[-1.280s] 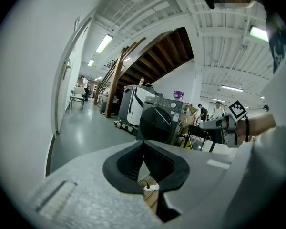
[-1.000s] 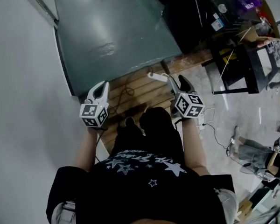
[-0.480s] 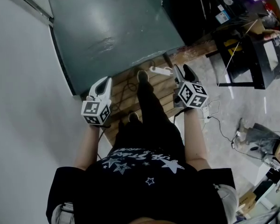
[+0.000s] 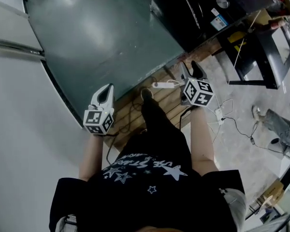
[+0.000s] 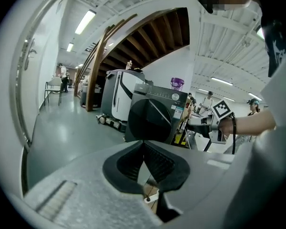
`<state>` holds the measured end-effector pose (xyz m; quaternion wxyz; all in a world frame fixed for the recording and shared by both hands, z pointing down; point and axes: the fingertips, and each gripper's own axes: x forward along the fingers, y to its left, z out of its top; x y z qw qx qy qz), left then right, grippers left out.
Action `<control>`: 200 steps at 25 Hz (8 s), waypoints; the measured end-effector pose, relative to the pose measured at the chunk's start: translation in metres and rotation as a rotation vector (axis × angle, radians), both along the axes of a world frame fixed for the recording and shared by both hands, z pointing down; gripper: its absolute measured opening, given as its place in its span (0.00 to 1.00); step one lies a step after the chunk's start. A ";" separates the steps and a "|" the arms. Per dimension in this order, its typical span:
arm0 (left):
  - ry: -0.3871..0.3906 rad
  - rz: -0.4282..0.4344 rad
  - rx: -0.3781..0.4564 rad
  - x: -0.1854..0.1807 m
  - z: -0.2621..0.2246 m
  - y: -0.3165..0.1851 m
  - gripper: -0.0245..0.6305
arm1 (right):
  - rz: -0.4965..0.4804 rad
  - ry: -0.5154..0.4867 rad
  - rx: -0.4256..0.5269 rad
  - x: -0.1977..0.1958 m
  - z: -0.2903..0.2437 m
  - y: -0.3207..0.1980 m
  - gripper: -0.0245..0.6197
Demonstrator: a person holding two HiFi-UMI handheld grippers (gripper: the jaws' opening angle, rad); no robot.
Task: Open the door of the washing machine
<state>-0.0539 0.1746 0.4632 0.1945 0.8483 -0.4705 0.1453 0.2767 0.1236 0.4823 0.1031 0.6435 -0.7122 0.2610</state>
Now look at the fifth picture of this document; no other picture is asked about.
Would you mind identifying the black wrist strap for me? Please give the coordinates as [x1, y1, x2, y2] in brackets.
[230, 113, 237, 155]

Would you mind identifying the silver door handle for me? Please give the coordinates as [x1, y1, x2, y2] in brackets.
[23, 38, 38, 71]

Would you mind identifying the dark grey washing machine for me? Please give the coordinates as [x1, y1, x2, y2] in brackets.
[124, 83, 189, 146]

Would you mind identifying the person's right hand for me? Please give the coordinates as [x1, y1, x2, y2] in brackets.
[218, 118, 236, 137]

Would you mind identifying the purple plastic basket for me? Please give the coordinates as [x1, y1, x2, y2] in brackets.
[170, 77, 185, 91]

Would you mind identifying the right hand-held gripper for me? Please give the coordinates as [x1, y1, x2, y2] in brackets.
[187, 99, 236, 145]

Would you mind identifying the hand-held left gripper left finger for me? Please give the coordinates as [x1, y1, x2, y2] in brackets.
[23, 140, 163, 229]

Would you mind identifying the brown wooden staircase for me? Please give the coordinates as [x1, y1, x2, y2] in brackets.
[73, 7, 190, 112]

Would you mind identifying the person's right forearm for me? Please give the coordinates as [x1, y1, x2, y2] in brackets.
[234, 109, 277, 136]

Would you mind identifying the person's white shirt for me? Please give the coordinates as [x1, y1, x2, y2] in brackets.
[223, 0, 286, 229]

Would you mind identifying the grey metal chair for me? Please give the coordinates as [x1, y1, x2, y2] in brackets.
[43, 76, 63, 106]

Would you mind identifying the black round washing machine door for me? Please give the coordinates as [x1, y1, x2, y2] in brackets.
[128, 98, 174, 143]

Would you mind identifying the white and black cleaning machine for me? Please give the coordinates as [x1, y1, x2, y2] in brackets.
[96, 69, 146, 131]

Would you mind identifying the white door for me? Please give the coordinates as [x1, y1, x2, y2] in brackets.
[9, 0, 73, 152]

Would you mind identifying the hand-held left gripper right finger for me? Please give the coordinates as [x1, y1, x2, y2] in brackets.
[144, 140, 239, 229]

